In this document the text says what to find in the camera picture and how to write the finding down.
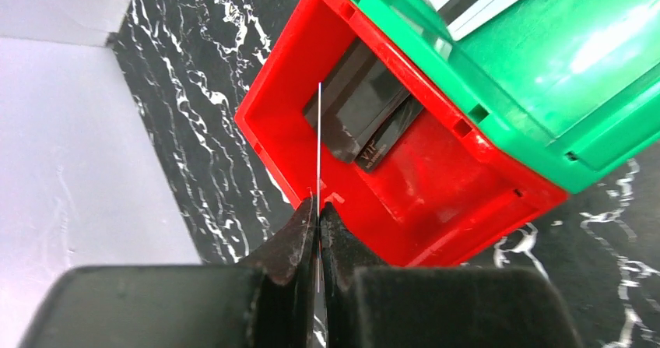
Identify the left red bin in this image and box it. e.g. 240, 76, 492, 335
235, 0, 568, 266

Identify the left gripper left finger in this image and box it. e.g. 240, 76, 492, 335
20, 198, 318, 347

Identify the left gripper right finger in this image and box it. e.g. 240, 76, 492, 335
319, 204, 581, 347

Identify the black card in bin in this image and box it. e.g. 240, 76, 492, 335
355, 95, 423, 173

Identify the green bin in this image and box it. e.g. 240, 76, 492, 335
351, 0, 659, 193

